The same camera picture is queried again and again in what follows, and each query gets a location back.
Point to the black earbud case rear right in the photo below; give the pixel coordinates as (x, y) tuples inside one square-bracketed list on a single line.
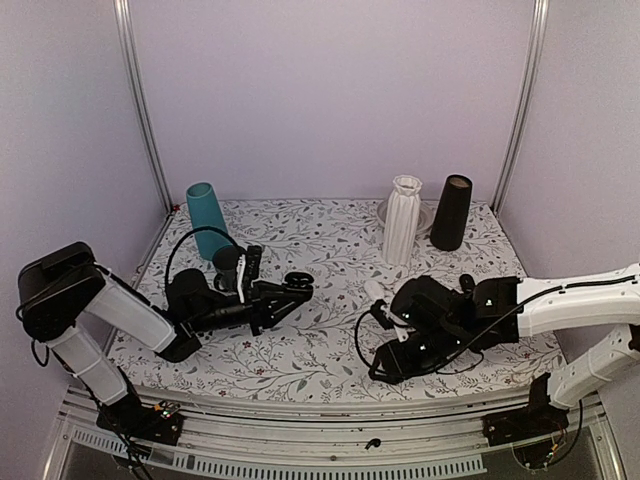
[(467, 283)]

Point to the black tapered vase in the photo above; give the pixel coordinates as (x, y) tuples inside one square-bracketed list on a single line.
[(450, 220)]

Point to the dark grey mug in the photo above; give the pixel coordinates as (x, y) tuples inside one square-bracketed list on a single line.
[(230, 265)]

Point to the teal tapered vase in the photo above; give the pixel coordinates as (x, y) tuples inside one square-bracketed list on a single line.
[(205, 211)]

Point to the aluminium frame post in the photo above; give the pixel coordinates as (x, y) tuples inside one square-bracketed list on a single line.
[(133, 71), (532, 62)]

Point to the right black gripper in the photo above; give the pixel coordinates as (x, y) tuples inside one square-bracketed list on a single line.
[(397, 366)]

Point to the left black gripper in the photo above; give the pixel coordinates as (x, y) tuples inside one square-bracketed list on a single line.
[(261, 310)]

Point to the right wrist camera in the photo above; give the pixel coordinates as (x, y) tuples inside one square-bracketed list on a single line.
[(387, 320)]

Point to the aluminium front rail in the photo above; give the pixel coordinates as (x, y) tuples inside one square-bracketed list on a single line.
[(420, 439)]

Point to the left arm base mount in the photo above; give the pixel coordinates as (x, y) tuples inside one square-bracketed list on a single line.
[(128, 417)]

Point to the right aluminium frame post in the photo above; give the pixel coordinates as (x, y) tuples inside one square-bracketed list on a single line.
[(532, 62)]

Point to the left aluminium frame post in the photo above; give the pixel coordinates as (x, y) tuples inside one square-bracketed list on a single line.
[(133, 71)]

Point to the black earbud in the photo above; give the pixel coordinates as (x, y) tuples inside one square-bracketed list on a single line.
[(373, 443)]

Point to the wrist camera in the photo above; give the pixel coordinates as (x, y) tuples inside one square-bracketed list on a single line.
[(248, 268), (387, 320)]

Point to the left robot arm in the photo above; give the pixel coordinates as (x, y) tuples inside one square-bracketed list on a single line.
[(59, 290)]

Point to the white round plate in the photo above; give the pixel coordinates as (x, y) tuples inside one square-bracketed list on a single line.
[(425, 218)]

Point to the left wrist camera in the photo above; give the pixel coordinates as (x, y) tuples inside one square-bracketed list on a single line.
[(248, 268)]

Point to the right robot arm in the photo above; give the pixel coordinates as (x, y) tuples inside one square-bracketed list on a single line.
[(435, 325)]

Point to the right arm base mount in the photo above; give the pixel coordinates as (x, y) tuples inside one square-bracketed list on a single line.
[(538, 417)]

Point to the closed white earbud case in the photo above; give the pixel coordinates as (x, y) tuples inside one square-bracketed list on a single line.
[(374, 291)]

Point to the black glossy charging case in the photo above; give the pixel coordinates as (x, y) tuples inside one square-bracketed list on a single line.
[(301, 281)]

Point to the floral patterned table mat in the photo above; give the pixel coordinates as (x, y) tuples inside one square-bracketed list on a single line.
[(319, 352)]

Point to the white ribbed vase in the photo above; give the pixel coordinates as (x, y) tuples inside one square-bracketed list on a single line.
[(402, 214)]

